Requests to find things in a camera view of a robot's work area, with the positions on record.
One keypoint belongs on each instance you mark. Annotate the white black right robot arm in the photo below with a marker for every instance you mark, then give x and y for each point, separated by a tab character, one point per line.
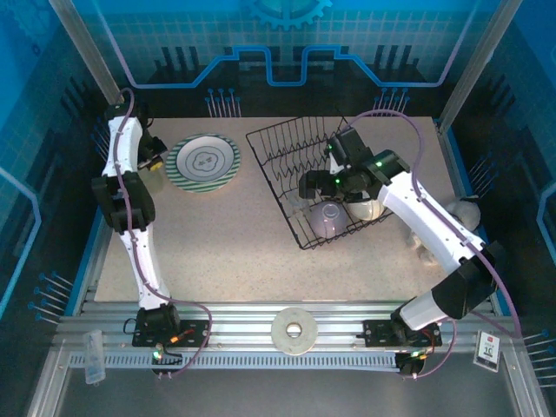
417	213

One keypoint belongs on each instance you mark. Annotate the white ceramic bowl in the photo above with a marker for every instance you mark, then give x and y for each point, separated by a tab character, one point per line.
369	210

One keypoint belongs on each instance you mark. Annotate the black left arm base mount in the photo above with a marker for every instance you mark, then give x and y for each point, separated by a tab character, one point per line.
195	332

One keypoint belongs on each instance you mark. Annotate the white label card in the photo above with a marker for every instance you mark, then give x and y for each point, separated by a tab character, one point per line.
487	349

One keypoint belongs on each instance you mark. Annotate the white crumpled towel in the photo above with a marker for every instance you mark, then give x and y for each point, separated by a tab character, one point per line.
467	213

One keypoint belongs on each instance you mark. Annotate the clear plastic tube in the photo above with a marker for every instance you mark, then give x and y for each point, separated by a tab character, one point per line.
94	360

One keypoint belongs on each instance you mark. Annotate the frosted pale tumbler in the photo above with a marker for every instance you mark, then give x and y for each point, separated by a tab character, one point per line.
154	180

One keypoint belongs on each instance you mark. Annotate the aluminium frame post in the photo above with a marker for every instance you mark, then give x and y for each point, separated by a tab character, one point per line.
93	65
482	56

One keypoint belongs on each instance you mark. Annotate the grey round disc with hole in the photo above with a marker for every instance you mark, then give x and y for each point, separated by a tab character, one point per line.
282	332

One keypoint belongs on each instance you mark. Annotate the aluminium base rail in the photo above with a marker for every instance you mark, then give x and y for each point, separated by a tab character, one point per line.
243	319

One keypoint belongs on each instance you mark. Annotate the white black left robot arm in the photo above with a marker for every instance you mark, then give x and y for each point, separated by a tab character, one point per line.
145	265

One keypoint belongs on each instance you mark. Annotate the green white striped plate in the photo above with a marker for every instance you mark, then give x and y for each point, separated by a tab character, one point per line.
204	187

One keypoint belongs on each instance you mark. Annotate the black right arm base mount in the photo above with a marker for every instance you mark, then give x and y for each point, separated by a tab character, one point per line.
378	332

